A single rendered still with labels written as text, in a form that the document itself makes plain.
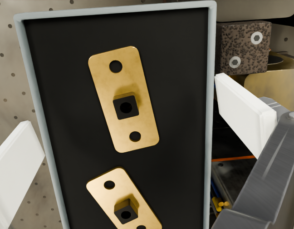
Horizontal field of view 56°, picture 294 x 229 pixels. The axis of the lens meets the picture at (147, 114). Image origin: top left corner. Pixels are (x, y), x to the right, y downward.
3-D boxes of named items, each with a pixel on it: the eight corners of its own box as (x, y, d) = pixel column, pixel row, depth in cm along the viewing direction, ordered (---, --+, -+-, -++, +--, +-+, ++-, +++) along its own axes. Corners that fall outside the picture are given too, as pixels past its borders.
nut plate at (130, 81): (159, 141, 23) (161, 149, 22) (116, 152, 24) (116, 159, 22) (136, 43, 20) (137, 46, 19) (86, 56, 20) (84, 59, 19)
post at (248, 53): (186, 31, 65) (267, 73, 28) (165, 32, 65) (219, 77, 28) (186, 8, 63) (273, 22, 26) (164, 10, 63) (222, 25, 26)
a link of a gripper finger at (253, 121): (260, 114, 12) (277, 110, 12) (213, 74, 19) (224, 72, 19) (264, 169, 13) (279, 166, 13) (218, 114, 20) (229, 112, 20)
